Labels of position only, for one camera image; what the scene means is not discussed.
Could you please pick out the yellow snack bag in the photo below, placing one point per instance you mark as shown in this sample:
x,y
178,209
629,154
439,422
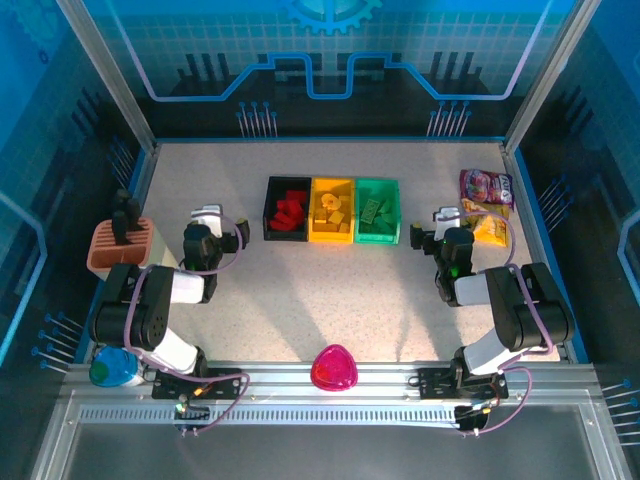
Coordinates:
x,y
492,232

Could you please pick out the aluminium frame post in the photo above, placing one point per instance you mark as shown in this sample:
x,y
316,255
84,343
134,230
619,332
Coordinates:
x,y
111,75
549,75

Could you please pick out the red lego brick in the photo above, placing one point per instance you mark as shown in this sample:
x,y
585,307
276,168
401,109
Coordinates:
x,y
279,220
299,196
286,206
295,222
286,194

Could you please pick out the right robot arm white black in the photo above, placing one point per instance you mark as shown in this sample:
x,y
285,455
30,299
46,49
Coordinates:
x,y
472,290

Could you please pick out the black plastic bin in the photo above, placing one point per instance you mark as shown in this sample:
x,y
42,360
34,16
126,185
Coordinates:
x,y
287,235

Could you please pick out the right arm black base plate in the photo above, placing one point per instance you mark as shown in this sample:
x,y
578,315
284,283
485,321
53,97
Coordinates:
x,y
432,382

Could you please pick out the green plastic bin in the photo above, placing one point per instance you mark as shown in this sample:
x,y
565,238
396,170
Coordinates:
x,y
377,238

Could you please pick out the pink cream knife block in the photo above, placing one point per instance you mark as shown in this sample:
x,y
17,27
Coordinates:
x,y
107,252

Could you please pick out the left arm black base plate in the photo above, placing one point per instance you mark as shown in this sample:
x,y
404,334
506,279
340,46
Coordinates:
x,y
227,380

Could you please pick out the black connector box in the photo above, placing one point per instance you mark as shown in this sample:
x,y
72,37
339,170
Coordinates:
x,y
472,417
192,415

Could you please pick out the aluminium mounting rail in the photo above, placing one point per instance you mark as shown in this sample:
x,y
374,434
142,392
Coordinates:
x,y
280,375

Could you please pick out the yellow lego brick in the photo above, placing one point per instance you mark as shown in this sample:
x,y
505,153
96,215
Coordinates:
x,y
330,200
346,200
345,228
321,216
336,218

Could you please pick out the aluminium table side rail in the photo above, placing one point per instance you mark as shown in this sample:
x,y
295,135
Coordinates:
x,y
144,175
517,175

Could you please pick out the pink triangular plastic container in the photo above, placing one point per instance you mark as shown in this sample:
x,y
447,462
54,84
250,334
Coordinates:
x,y
333,370

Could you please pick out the purple snack bag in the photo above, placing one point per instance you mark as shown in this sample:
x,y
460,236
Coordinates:
x,y
487,186

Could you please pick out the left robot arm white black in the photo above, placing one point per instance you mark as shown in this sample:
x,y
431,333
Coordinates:
x,y
187,287

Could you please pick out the yellow plastic bin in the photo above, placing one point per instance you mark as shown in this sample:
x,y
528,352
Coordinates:
x,y
330,237

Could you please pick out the blue container green cap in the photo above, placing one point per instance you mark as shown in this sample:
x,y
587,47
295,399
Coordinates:
x,y
117,372

